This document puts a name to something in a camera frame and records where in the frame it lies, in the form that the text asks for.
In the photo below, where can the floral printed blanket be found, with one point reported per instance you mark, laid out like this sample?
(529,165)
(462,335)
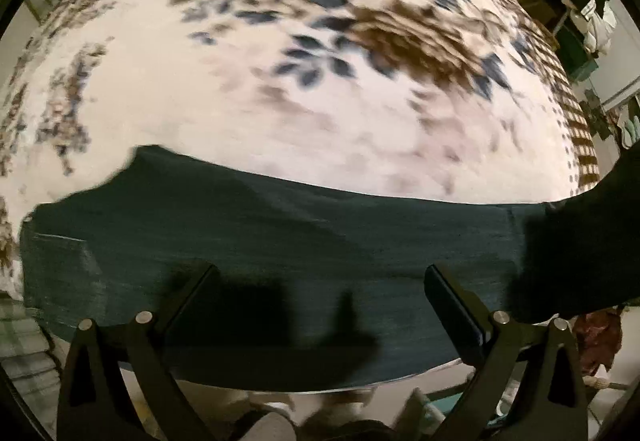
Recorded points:
(210,86)

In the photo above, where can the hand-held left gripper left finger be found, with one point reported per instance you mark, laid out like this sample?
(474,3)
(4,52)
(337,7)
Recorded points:
(194,297)

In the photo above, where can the white hanging clothes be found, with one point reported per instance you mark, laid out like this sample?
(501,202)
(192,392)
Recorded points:
(595,23)

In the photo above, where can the red patterned cloth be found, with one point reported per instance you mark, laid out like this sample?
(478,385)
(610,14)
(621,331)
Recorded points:
(597,341)

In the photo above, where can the dark green pants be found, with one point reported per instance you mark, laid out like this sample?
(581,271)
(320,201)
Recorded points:
(280,241)

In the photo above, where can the green storage box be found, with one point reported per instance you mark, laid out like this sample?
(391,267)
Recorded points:
(575,53)

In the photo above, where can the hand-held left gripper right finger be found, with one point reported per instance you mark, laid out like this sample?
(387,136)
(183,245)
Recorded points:
(451,307)

